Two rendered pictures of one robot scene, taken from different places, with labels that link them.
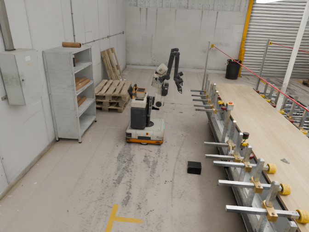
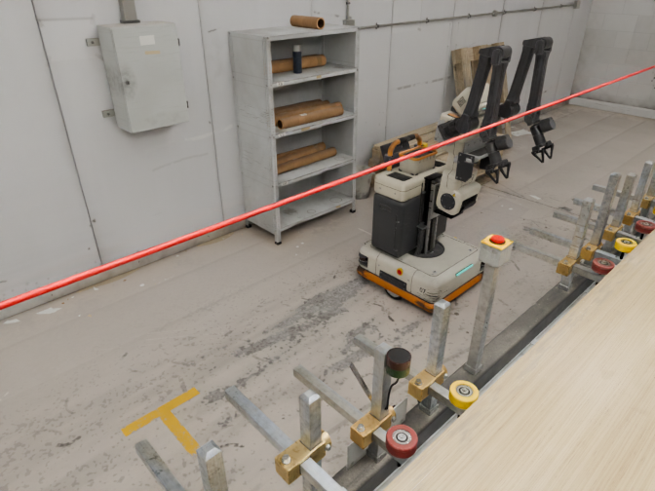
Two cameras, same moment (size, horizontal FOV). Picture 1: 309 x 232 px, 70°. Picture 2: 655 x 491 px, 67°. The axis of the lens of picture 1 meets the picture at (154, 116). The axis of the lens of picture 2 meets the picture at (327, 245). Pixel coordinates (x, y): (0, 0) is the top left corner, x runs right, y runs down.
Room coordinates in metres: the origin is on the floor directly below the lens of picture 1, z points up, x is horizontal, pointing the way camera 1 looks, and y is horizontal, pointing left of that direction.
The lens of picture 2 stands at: (1.07, -1.39, 1.94)
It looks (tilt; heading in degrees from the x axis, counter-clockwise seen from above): 29 degrees down; 44
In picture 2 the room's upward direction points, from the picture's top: straight up
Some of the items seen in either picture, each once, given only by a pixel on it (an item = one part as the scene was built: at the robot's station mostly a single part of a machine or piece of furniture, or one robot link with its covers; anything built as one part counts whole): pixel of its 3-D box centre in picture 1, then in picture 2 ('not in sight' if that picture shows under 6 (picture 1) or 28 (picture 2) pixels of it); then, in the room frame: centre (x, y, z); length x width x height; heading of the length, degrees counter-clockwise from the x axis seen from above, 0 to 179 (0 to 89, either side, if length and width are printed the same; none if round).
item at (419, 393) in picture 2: (230, 144); (428, 380); (2.08, -0.85, 0.84); 0.14 x 0.06 x 0.05; 177
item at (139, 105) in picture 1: (141, 107); (416, 202); (3.63, 0.24, 0.59); 0.55 x 0.34 x 0.83; 177
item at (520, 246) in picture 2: (209, 110); (552, 259); (3.07, -0.83, 0.83); 0.43 x 0.03 x 0.04; 87
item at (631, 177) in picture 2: (209, 96); (617, 219); (3.60, -0.93, 0.87); 0.04 x 0.04 x 0.48; 87
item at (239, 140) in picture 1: (236, 153); (379, 412); (1.86, -0.84, 0.87); 0.04 x 0.04 x 0.48; 87
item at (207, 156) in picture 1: (227, 158); (346, 409); (1.82, -0.75, 0.84); 0.43 x 0.03 x 0.04; 87
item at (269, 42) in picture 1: (262, 68); not in sight; (4.35, -2.09, 1.25); 0.15 x 0.08 x 1.10; 177
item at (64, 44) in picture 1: (71, 44); (306, 21); (3.86, 1.47, 1.59); 0.30 x 0.08 x 0.08; 87
